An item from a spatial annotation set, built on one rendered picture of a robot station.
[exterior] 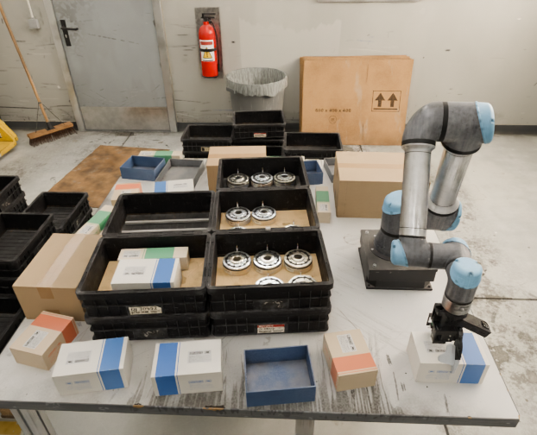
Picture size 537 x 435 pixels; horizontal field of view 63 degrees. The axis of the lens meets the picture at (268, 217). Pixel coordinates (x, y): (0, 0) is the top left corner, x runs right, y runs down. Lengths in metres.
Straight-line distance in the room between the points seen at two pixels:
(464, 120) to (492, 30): 3.50
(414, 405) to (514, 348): 1.35
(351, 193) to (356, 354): 0.85
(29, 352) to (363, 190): 1.43
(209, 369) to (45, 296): 0.65
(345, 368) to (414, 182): 0.58
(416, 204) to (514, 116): 3.97
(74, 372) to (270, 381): 0.57
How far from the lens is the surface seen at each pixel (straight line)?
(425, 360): 1.42
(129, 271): 1.50
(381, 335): 1.57
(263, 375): 1.43
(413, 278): 1.72
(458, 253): 1.32
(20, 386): 1.61
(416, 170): 1.32
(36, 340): 1.60
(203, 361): 1.37
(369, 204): 2.06
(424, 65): 4.71
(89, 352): 1.48
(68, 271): 1.68
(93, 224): 2.07
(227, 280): 1.54
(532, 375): 2.62
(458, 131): 1.36
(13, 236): 2.68
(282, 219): 1.82
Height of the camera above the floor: 1.86
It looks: 34 degrees down
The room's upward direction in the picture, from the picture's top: 1 degrees counter-clockwise
